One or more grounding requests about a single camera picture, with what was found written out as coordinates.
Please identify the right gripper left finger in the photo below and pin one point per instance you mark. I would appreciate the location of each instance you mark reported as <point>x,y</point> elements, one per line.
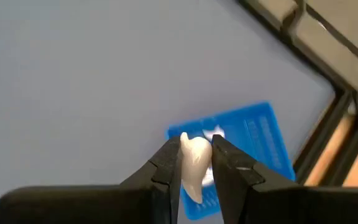
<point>104,205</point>

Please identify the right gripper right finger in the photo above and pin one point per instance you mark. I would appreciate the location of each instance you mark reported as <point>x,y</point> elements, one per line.
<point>275,205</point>

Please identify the blue plastic basket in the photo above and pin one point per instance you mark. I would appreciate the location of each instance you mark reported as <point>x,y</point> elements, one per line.
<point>259,133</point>

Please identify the black aluminium table frame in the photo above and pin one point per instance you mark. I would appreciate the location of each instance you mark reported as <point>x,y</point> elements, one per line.
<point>322,132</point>

